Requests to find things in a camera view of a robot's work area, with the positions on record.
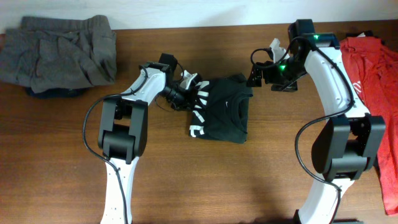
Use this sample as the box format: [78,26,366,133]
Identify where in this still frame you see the black Nike t-shirt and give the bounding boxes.
[188,73,253,144]

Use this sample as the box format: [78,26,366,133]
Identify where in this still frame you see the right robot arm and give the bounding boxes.
[248,19,386,223]

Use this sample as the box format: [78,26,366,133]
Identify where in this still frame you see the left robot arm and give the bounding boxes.
[98,53,201,223]

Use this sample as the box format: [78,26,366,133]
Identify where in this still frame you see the red mesh shirt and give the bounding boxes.
[340,36,398,216]

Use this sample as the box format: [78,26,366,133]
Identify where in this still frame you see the black logo t-shirt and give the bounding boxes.
[345,30,377,38]

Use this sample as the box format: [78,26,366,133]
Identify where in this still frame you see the folded dark navy garment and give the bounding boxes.
[24,88,88,99]

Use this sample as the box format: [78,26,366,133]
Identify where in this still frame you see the folded grey shorts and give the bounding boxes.
[1,15,117,93]

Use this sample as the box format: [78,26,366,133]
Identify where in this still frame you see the right black cable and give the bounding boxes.
[250,35,357,224]

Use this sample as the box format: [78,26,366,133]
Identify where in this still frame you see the black cable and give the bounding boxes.
[82,62,187,224]
[250,35,357,224]

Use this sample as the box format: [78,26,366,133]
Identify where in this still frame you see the left black cable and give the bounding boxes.
[82,62,187,224]

